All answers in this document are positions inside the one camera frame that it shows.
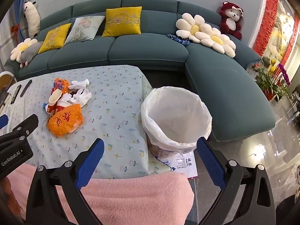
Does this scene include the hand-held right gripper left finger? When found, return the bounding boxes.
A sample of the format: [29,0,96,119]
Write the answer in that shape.
[26,138,106,225]

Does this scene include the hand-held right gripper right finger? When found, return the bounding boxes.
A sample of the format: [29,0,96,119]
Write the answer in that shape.
[196,137,277,225]

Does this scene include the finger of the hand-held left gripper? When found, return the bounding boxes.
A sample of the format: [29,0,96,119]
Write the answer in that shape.
[0,114,39,147]
[0,114,9,130]

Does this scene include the orange plastic bag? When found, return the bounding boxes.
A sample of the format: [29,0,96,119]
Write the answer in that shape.
[47,103,84,137]

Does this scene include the white knit glove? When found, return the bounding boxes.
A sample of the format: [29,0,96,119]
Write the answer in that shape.
[73,89,92,106]
[69,79,90,90]
[61,93,77,104]

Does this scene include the trash bin with white bag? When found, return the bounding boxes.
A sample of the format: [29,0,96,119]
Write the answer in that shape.
[141,87,212,156]

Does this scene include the black remote control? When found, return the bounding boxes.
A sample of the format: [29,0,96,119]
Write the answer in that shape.
[20,80,32,97]
[10,87,21,104]

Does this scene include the red and white paper cup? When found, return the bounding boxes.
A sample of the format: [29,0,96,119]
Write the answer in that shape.
[46,100,71,114]

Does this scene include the orange snack wrapper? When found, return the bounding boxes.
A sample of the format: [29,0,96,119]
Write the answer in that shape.
[53,78,70,94]

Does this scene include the pink fleece blanket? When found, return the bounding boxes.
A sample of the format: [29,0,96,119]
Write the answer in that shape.
[5,164,195,225]

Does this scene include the grey plush toy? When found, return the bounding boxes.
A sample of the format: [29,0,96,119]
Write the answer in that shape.
[20,41,44,68]

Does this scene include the light blue floral tablecloth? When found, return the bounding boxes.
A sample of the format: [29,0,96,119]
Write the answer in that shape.
[0,65,154,176]

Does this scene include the small white flower cushion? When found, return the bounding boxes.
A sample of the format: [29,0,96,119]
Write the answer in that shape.
[10,38,38,62]

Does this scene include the small yellow embroidered pillow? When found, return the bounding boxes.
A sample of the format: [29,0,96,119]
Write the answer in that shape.
[37,23,72,54]

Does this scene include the green potted plant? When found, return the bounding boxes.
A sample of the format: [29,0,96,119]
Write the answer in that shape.
[254,63,291,101]

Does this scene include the dark chair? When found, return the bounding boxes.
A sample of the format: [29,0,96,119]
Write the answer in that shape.
[287,91,300,120]

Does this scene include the long white plush toy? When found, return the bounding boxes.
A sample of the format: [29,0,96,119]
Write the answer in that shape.
[23,0,41,38]

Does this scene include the light blue floral pillow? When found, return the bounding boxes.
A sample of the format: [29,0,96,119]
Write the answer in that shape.
[64,16,105,44]

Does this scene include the purple orchid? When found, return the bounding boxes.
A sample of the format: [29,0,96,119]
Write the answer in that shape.
[278,63,291,86]

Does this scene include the blue curtain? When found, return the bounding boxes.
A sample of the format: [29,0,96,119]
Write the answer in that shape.
[13,0,29,43]

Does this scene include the blue patterned cloth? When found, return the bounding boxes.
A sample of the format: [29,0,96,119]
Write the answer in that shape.
[167,33,191,46]

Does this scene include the teal sectional sofa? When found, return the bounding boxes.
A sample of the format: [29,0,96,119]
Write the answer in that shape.
[5,0,277,142]

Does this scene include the large yellow embroidered pillow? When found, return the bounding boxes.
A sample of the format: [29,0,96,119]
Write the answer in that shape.
[102,6,143,37]

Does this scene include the red teddy bear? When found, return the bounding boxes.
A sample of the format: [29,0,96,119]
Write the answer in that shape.
[219,1,244,40]

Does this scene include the wooden chair with white frame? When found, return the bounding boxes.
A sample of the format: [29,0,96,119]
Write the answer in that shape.
[0,72,16,113]

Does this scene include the red lattice wall decoration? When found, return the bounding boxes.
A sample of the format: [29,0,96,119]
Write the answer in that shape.
[252,0,300,68]

